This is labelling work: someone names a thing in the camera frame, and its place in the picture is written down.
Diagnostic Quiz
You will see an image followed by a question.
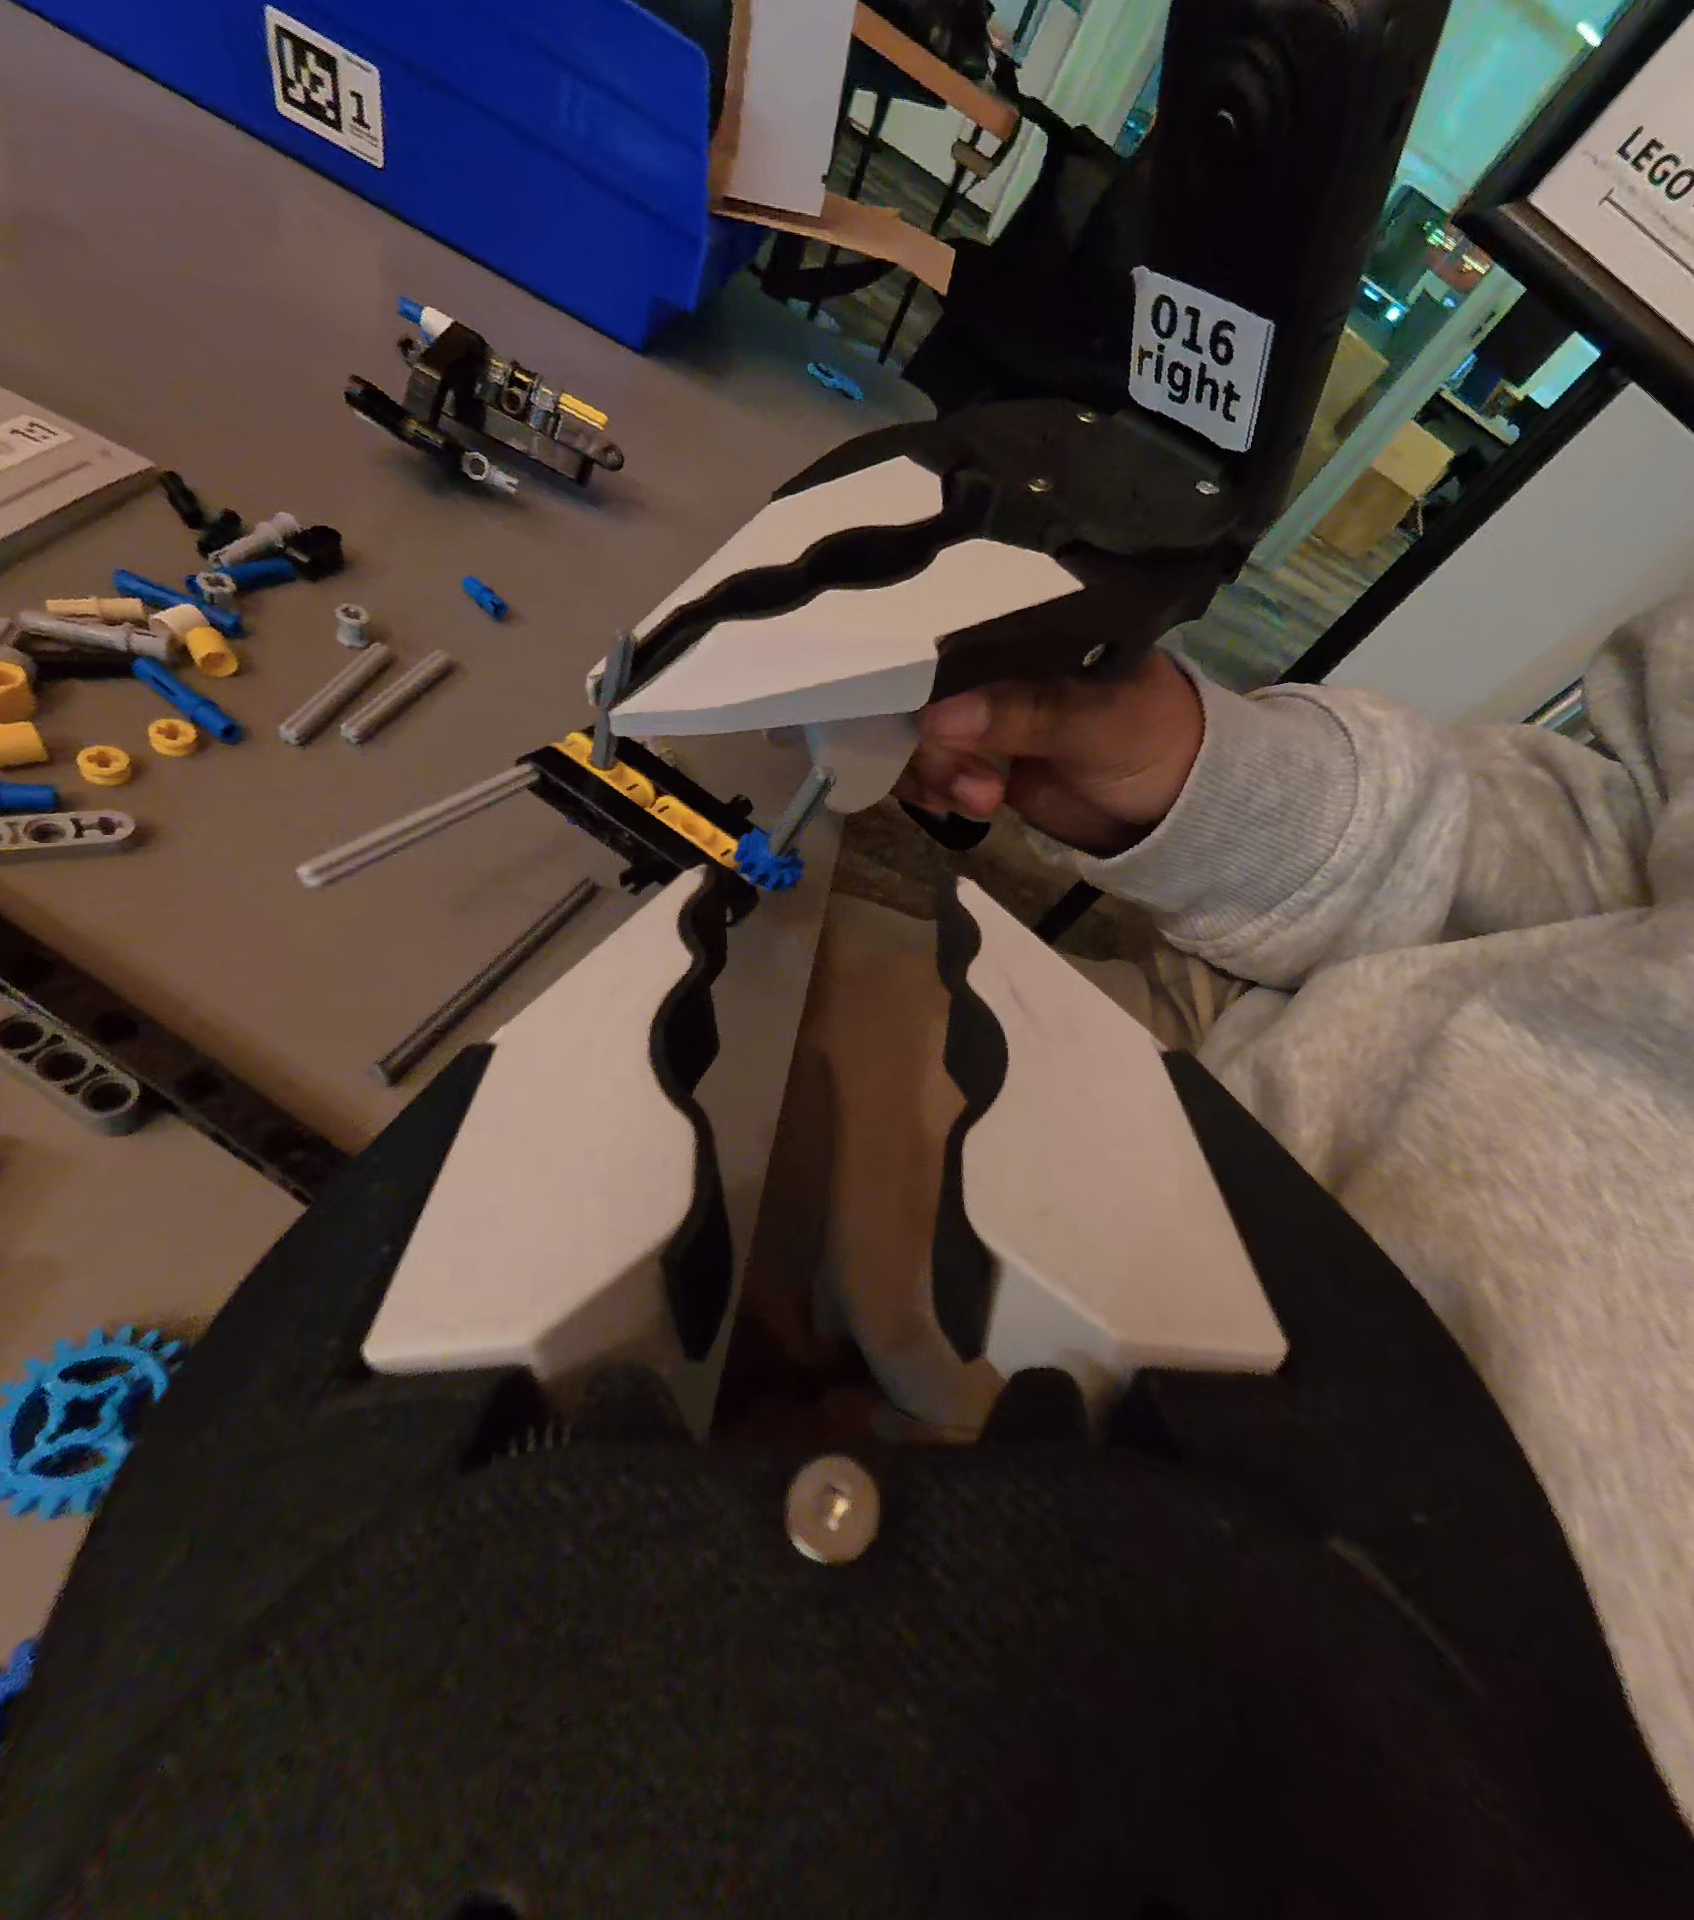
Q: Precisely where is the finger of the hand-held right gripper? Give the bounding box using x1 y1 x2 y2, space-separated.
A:
587 534 1089 745
628 455 952 671

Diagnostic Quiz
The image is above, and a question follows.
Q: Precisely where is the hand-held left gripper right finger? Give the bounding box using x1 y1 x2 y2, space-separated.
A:
933 877 1292 1374

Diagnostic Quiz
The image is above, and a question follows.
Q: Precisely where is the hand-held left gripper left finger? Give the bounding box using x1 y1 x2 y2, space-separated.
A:
364 867 736 1380

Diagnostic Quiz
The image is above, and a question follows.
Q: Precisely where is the black yellow lego assembly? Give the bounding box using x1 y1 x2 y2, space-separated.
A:
293 630 841 903

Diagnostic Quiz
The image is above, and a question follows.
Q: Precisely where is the person's right forearm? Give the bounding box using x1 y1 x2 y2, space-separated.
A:
1071 661 1660 993

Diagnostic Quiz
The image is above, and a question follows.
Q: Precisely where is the dark grey lego axle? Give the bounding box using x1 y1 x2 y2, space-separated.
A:
374 877 602 1086

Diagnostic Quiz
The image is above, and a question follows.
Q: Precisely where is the black lego subassembly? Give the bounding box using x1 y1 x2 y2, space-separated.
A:
344 293 628 487

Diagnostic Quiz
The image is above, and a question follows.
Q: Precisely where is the long black lego beam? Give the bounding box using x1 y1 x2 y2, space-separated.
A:
0 863 353 1202

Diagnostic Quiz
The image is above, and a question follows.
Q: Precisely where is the short grey lego beam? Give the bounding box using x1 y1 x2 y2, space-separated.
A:
0 1012 160 1139

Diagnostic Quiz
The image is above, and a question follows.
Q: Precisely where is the pile of small lego pins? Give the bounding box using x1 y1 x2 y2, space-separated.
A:
0 469 376 821

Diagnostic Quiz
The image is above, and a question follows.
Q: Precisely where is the thin grey lego liftarm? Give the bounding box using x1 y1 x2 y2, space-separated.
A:
0 811 139 872

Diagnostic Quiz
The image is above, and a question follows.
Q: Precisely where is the person's right hand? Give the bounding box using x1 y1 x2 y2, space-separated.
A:
891 644 1209 859

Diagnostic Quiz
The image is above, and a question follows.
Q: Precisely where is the blue plastic bin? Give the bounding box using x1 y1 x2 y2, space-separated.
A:
14 0 766 355

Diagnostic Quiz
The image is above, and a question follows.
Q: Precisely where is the black framed patterned sign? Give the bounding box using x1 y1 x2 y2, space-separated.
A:
1453 0 1694 498

